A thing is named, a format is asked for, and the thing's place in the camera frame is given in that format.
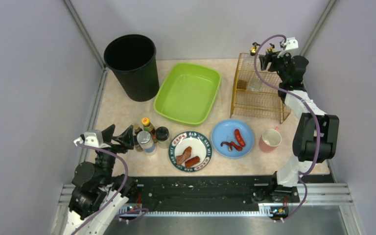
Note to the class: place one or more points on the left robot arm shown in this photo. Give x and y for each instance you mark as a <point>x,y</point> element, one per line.
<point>103,187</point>

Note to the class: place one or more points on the yellow cap sauce bottle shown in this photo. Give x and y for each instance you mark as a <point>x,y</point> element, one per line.
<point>148,126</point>

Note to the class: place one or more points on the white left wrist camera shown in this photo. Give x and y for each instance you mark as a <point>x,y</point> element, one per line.
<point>91,138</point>

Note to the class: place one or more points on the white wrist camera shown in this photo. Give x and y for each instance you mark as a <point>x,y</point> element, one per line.
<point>288,45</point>
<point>91,138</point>

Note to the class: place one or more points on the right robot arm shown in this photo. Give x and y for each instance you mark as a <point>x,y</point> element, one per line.
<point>315,139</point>

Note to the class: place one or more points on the small dark spice bottle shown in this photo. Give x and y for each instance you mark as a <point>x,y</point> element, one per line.
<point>137,146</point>

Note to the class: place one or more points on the black plastic trash bin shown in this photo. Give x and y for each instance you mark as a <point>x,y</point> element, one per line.
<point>132,59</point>

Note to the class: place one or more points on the small brown cap bottle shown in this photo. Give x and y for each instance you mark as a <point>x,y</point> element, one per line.
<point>137,129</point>

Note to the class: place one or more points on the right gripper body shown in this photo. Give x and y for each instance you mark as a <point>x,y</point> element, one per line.
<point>269,59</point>

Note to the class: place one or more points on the pink cup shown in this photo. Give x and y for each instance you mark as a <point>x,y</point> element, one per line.
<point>270,140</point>

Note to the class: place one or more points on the white plate with green rim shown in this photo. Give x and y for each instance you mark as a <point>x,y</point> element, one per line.
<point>200,145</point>

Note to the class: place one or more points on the dark curled sausage strip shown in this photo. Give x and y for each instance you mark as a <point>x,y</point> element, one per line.
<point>231,146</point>

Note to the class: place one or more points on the red sausage piece on plate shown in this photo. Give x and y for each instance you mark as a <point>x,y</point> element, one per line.
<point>192,162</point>

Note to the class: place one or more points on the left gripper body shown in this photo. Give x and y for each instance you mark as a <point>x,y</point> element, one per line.
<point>112,142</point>

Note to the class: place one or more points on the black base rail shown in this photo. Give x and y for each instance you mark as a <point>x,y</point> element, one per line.
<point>208,194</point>

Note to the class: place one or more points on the black lid jar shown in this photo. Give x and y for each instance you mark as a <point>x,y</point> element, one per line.
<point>163,137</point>

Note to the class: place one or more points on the gold wire rack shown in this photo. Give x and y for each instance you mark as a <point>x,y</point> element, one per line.
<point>265,103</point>

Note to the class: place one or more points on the blue plate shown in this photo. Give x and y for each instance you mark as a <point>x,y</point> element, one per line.
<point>224,131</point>

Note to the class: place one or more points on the green plastic basin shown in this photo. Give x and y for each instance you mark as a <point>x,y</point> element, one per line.
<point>188,93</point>

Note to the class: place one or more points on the red sausage on blue plate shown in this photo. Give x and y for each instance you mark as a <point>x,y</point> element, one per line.
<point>239,138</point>

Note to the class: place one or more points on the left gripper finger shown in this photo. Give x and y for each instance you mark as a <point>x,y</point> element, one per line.
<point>125,140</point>
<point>107,133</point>

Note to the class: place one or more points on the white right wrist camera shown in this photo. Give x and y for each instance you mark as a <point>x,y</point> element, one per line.
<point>288,45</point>

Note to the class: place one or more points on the brown meat piece left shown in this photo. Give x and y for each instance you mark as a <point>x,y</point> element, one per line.
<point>180,159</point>

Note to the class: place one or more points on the glass bottle with brown sauce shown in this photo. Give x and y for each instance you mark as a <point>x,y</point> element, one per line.
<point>247,78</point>

